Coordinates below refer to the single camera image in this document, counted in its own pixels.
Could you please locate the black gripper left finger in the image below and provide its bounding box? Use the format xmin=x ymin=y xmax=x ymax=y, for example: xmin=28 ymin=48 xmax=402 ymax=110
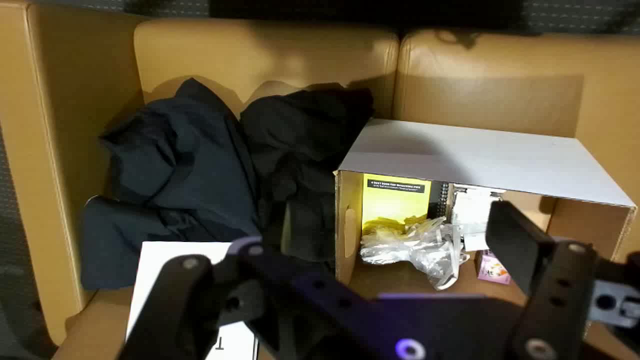
xmin=119 ymin=252 xmax=224 ymax=360

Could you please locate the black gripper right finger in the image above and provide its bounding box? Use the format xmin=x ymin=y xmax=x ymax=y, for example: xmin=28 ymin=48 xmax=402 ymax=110
xmin=484 ymin=200 xmax=600 ymax=360

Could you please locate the white plastic bag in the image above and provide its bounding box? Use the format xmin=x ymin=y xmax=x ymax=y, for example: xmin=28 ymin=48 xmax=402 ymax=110
xmin=358 ymin=217 xmax=470 ymax=293

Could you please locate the white-sided cardboard box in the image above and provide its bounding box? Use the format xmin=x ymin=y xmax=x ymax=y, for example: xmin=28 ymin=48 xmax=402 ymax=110
xmin=333 ymin=118 xmax=638 ymax=296

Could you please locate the brown cardboard box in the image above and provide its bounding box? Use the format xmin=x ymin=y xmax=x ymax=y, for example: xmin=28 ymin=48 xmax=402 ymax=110
xmin=0 ymin=0 xmax=640 ymax=360

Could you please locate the white sign with text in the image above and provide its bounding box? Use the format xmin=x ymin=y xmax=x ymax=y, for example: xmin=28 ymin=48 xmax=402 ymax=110
xmin=125 ymin=241 xmax=260 ymax=360

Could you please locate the small pink packet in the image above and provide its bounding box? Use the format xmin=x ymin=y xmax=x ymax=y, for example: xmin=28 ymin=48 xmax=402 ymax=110
xmin=474 ymin=251 xmax=514 ymax=289

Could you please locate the white paper slip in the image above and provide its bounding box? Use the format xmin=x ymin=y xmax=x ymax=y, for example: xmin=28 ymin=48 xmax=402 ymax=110
xmin=450 ymin=186 xmax=507 ymax=254

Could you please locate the dark navy garment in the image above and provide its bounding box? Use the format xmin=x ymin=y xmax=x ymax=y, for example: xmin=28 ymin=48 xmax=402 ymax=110
xmin=79 ymin=79 xmax=267 ymax=293

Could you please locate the yellow package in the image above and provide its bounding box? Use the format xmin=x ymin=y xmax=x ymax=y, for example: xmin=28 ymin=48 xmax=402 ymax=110
xmin=361 ymin=172 xmax=434 ymax=237

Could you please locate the black garment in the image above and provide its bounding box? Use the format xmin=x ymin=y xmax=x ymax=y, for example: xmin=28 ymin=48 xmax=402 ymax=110
xmin=239 ymin=85 xmax=376 ymax=268

